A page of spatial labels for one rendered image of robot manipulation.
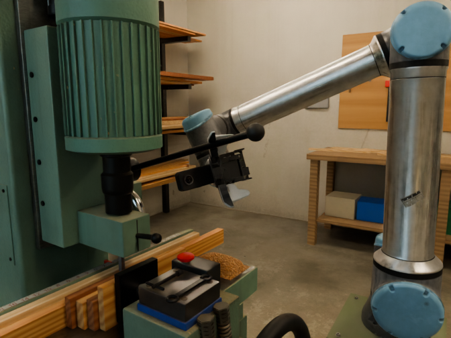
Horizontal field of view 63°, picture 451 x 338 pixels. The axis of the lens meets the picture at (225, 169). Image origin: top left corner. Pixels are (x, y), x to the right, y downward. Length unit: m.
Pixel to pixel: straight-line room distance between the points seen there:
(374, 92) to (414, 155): 2.98
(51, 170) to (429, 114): 0.77
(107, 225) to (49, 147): 0.19
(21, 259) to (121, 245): 0.24
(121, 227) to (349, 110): 3.37
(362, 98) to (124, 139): 3.37
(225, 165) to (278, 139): 3.37
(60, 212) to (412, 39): 0.78
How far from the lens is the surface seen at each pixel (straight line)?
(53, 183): 0.79
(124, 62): 0.65
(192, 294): 0.58
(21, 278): 0.90
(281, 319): 0.62
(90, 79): 0.65
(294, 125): 4.09
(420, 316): 0.97
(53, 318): 0.73
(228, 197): 0.76
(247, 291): 0.89
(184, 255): 0.65
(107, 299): 0.69
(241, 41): 4.43
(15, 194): 0.84
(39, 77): 0.79
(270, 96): 1.08
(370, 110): 3.86
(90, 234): 0.78
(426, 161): 0.90
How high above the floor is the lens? 1.28
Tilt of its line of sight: 10 degrees down
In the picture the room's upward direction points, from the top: straight up
